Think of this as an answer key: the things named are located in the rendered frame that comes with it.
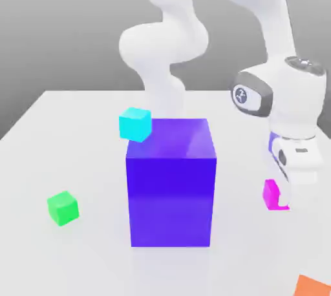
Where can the small cyan cube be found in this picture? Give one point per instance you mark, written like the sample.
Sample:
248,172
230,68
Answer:
134,124

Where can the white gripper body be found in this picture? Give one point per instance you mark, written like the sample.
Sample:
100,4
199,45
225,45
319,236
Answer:
302,175

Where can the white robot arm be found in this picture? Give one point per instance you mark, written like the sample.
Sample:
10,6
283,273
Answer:
165,42

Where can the large purple box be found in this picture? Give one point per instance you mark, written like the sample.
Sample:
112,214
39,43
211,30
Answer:
170,184

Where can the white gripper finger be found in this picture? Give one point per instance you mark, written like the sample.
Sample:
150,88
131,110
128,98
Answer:
285,194

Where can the small magenta cube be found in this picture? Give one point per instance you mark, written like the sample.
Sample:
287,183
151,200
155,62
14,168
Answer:
270,194

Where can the small green cube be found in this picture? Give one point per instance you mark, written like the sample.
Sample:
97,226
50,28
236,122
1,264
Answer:
62,208

